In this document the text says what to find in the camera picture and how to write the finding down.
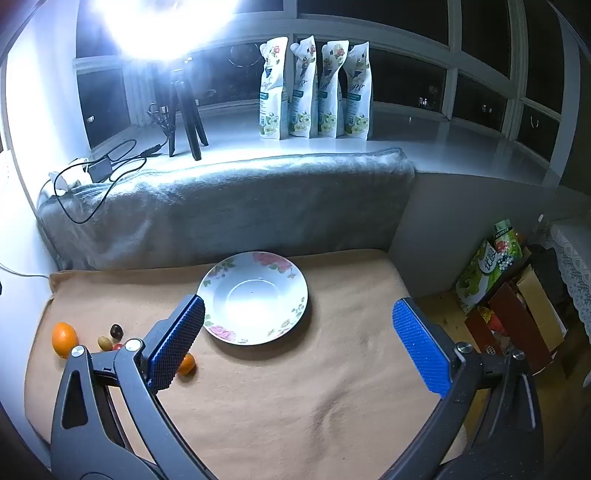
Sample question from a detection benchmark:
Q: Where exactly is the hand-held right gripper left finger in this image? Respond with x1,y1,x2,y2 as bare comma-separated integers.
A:
50,294,218,480

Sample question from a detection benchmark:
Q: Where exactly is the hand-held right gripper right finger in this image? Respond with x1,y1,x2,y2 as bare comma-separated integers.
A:
392,298,543,480

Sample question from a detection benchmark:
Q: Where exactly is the floral white plate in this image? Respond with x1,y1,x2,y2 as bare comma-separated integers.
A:
197,251,309,346

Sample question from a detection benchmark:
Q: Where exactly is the smooth bright orange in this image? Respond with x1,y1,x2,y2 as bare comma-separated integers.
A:
52,322,79,359

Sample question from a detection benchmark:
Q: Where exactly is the green printed bag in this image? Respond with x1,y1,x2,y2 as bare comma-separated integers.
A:
456,219,525,315

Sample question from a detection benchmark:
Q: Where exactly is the brown cardboard box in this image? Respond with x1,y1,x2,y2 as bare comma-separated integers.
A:
464,268,568,374

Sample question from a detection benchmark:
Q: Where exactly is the grey fleece blanket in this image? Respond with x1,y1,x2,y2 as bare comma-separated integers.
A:
37,148,416,271

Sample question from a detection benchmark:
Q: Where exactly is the white lace cloth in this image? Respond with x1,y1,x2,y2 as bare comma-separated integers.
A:
540,219,591,342

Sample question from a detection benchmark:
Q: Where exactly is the black power adapter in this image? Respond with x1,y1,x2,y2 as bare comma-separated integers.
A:
89,157,114,183

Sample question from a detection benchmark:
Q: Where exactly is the white power strip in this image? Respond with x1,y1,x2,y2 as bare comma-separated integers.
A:
58,159,90,192

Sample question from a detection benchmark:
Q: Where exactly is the white window sill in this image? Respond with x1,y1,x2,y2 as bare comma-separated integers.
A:
92,108,568,185

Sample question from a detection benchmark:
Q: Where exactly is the black tripod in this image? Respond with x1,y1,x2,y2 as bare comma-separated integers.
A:
154,60,209,161

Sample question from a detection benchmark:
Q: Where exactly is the bright studio lamp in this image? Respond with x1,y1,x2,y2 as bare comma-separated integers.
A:
88,0,241,61

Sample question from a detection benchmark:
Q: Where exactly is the thin white cable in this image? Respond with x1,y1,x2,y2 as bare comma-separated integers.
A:
0,264,49,278

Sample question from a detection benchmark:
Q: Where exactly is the black power cable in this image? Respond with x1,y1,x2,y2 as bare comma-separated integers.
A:
53,102,178,224

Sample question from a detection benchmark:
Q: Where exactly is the white window frame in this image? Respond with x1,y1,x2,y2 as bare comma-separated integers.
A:
74,0,568,162

